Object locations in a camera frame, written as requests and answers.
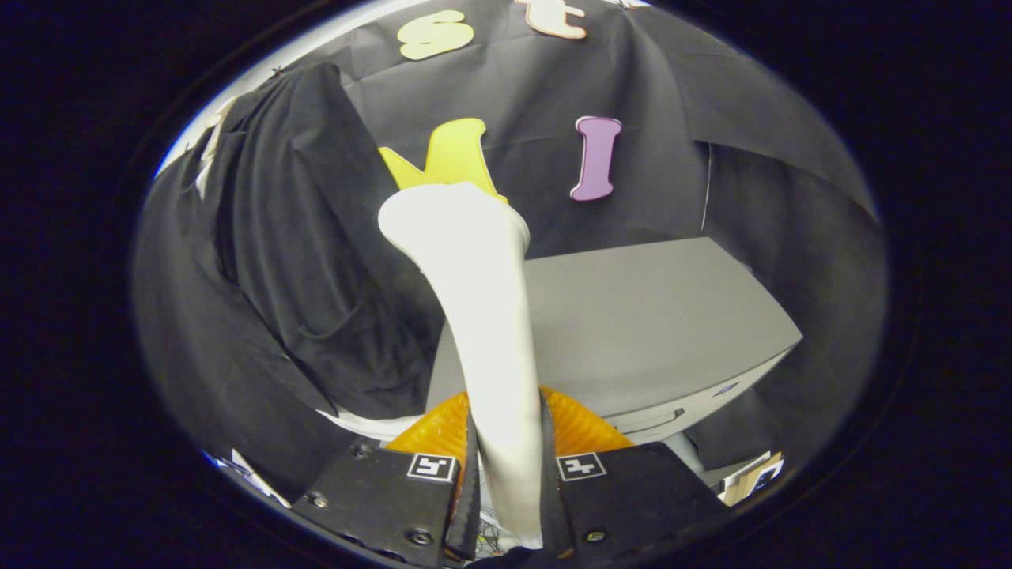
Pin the brown cardboard box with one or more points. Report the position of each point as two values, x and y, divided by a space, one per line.
751 478

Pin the black backdrop cloth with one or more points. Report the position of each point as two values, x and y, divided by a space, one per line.
672 95

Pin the black suit jacket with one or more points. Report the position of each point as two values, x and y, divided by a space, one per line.
300 237

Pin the grey cabinet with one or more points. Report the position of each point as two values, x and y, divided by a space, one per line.
648 316

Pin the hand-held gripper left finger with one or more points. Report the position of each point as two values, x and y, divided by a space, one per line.
379 498

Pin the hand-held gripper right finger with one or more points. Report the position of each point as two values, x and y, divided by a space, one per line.
632 498

